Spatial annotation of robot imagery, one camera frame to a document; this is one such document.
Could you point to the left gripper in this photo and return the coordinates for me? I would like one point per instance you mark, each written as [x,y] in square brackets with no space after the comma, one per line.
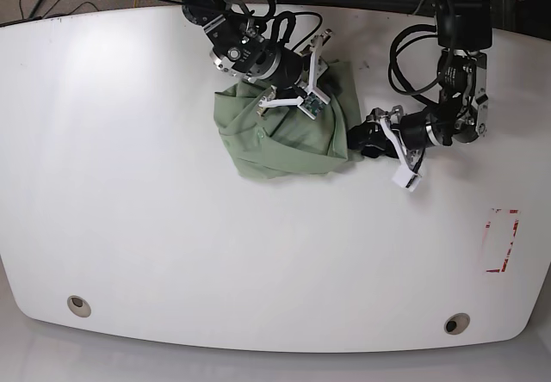
[390,134]

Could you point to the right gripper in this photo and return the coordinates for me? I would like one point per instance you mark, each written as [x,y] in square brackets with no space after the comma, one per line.
[313,68]

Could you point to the green t-shirt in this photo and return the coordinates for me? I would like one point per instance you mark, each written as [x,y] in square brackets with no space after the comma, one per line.
[285,141]

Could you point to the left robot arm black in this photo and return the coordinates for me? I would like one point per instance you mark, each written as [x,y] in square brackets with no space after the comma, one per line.
[455,102]

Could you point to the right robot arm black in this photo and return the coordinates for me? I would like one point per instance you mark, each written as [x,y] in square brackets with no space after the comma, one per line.
[255,48]

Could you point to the red tape rectangle marking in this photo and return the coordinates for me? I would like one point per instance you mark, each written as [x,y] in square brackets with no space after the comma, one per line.
[499,237]

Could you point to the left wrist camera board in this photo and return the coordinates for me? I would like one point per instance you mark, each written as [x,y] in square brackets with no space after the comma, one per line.
[406,178]

